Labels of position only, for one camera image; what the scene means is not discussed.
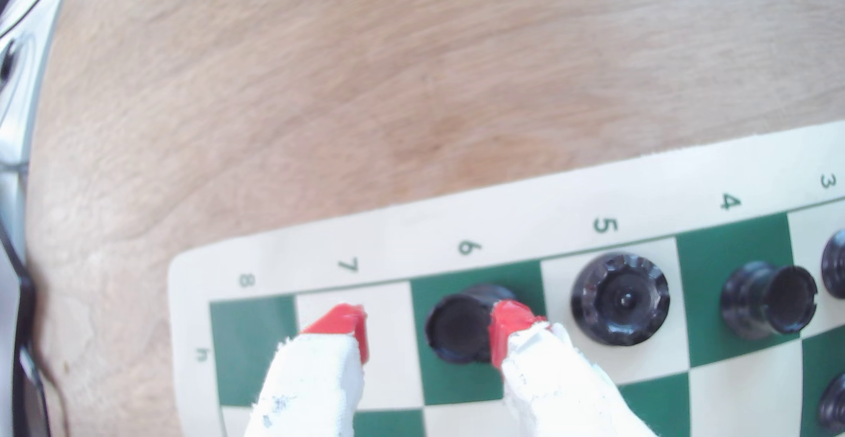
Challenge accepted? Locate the black pawn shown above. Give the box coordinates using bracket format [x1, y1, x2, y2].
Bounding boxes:
[818, 372, 845, 435]

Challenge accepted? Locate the black bishop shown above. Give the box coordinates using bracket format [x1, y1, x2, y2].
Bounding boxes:
[820, 228, 845, 300]

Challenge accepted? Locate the green and cream chess mat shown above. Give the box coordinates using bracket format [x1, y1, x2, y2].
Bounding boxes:
[168, 120, 845, 437]

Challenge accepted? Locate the shiny grey metal rail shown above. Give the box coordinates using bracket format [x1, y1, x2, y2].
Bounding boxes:
[0, 0, 75, 437]

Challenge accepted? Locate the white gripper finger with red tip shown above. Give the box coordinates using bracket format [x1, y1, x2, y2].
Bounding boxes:
[489, 299, 659, 437]
[243, 303, 371, 437]

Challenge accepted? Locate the black queen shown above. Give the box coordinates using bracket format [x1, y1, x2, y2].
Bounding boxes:
[570, 251, 672, 347]

